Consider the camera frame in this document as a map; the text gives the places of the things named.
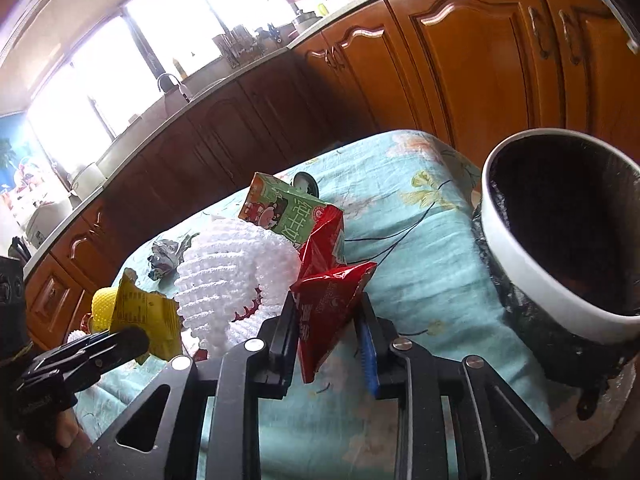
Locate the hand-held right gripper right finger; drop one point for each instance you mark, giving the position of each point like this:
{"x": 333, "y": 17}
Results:
{"x": 367, "y": 360}

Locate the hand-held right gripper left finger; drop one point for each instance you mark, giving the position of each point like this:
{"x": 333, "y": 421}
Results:
{"x": 287, "y": 340}

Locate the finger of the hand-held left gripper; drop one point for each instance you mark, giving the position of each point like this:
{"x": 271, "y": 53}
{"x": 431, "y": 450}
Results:
{"x": 127, "y": 342}
{"x": 65, "y": 372}

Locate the yellow-green snack packet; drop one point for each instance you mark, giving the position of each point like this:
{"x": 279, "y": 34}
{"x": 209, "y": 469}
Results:
{"x": 145, "y": 310}

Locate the red snack packet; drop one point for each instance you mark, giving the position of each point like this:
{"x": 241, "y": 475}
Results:
{"x": 325, "y": 310}

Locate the white-rimmed round bin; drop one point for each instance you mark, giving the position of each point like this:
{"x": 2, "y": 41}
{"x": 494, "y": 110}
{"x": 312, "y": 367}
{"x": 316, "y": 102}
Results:
{"x": 530, "y": 270}

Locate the person's left hand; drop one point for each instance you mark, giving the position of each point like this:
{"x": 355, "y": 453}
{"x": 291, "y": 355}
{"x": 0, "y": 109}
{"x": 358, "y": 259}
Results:
{"x": 67, "y": 432}

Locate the yellow foam fruit net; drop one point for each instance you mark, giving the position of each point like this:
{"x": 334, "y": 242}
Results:
{"x": 104, "y": 307}

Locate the white foam fruit net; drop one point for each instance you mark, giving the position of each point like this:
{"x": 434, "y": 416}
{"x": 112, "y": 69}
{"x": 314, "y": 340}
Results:
{"x": 225, "y": 280}

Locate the white rice cooker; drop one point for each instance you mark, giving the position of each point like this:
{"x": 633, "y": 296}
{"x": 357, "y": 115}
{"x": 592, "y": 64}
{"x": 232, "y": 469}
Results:
{"x": 47, "y": 225}

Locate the crumpled silver foil wrapper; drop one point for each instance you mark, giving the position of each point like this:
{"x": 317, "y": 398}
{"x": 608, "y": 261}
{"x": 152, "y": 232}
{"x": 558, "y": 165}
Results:
{"x": 166, "y": 257}

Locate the teal floral tablecloth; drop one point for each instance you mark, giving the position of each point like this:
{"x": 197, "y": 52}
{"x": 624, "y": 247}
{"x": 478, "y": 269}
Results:
{"x": 440, "y": 285}

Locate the red shiny crumpled wrapper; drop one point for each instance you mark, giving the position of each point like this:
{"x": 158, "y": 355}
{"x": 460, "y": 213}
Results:
{"x": 325, "y": 240}

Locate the green drink carton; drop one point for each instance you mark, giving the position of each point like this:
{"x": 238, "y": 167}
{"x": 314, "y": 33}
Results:
{"x": 280, "y": 210}

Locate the white kettle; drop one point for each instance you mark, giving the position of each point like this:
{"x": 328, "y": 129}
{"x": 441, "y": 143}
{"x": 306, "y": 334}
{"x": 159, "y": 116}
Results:
{"x": 87, "y": 180}

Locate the small black round object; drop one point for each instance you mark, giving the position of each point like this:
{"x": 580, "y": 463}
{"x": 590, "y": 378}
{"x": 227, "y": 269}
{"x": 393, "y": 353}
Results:
{"x": 305, "y": 183}

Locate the chrome sink faucet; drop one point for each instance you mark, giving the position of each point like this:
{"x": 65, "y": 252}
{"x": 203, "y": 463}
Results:
{"x": 172, "y": 82}

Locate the wooden kitchen base cabinets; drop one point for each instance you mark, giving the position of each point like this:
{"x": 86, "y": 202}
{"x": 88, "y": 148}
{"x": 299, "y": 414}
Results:
{"x": 450, "y": 70}

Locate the small steel pot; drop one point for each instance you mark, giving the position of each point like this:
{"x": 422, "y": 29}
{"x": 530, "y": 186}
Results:
{"x": 305, "y": 21}

